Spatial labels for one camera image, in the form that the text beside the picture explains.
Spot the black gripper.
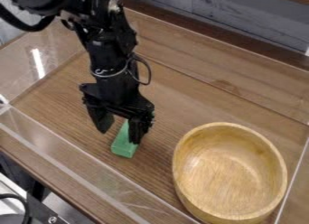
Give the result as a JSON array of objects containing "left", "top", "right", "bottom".
[{"left": 80, "top": 71, "right": 155, "bottom": 145}]

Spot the green rectangular block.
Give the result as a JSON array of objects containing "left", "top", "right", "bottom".
[{"left": 110, "top": 111, "right": 155, "bottom": 159}]

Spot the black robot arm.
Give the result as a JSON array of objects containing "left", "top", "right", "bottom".
[{"left": 0, "top": 0, "right": 155, "bottom": 144}]

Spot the brown wooden bowl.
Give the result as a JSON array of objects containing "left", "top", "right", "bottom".
[{"left": 173, "top": 122, "right": 289, "bottom": 224}]

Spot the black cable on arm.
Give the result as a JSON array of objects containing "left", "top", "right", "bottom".
[{"left": 126, "top": 52, "right": 152, "bottom": 86}]

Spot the clear acrylic tray wall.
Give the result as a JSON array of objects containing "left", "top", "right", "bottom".
[{"left": 0, "top": 9, "right": 309, "bottom": 224}]

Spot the black cable lower left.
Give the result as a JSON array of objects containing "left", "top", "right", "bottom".
[{"left": 0, "top": 193, "right": 31, "bottom": 224}]

